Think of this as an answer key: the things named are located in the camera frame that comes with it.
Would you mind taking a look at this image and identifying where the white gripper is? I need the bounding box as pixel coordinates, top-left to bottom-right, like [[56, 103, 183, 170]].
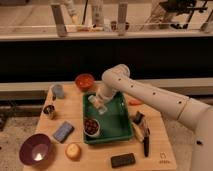
[[88, 84, 116, 114]]

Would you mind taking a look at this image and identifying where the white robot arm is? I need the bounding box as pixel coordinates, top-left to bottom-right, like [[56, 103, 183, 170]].
[[88, 64, 213, 171]]

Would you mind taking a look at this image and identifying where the green plastic tray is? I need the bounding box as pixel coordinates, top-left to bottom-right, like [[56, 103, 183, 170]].
[[83, 92, 134, 145]]

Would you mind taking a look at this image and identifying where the white cup of dark berries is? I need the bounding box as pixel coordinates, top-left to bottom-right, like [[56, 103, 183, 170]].
[[84, 118, 100, 138]]

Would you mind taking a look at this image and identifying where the red bowl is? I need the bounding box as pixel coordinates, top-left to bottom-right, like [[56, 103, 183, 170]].
[[75, 73, 94, 91]]

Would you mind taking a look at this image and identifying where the small red object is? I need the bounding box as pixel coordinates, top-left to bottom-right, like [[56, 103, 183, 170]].
[[128, 99, 143, 106]]

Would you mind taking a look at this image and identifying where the blue-grey cup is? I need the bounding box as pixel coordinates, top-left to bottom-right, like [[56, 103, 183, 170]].
[[51, 84, 64, 99]]

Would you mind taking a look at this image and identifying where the dark small toy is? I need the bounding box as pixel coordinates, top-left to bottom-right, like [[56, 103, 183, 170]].
[[133, 111, 144, 124]]

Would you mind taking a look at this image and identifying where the small dark metal cup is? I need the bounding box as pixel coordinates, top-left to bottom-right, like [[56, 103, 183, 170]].
[[43, 105, 56, 119]]

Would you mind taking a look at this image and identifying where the round yellow bread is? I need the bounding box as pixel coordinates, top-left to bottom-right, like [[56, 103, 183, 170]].
[[65, 143, 81, 160]]

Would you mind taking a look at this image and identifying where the black rectangular block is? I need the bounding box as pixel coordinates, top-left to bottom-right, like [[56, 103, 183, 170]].
[[111, 153, 136, 168]]

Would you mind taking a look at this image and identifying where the purple bowl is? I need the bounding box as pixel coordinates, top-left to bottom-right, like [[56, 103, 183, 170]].
[[19, 133, 52, 166]]

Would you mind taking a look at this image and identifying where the black-handled knife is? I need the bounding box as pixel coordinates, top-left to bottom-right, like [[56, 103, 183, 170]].
[[143, 121, 150, 157]]

